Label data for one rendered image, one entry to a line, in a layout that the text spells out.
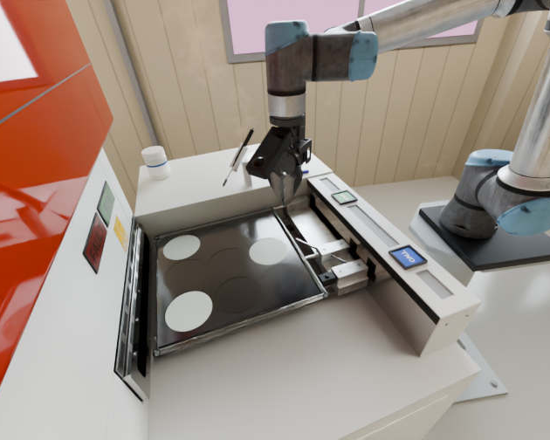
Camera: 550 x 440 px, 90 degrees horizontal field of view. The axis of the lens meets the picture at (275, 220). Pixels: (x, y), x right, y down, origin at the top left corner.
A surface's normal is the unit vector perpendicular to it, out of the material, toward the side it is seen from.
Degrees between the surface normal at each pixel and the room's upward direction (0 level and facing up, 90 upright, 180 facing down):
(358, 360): 0
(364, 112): 90
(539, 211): 97
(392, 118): 90
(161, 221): 90
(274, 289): 0
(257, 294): 0
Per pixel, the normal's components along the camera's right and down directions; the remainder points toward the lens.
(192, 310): -0.06, -0.79
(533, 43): 0.12, 0.59
